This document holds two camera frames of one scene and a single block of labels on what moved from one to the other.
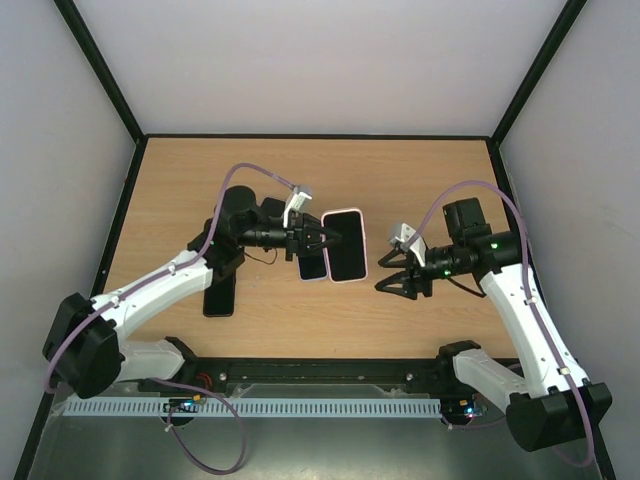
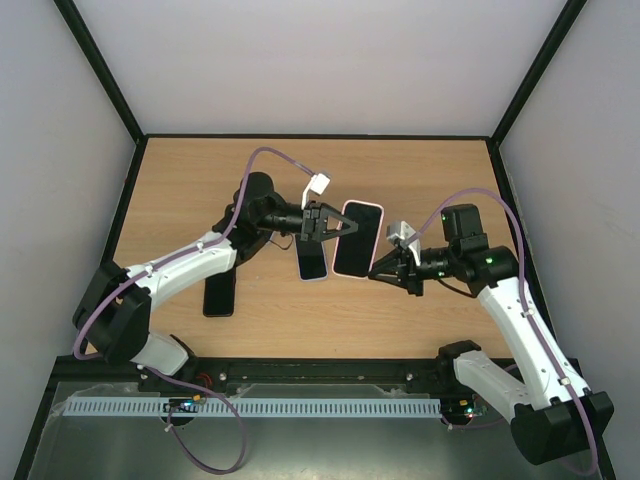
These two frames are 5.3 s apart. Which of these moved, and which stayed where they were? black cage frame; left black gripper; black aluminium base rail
Moved: left black gripper
Stayed: black cage frame; black aluminium base rail
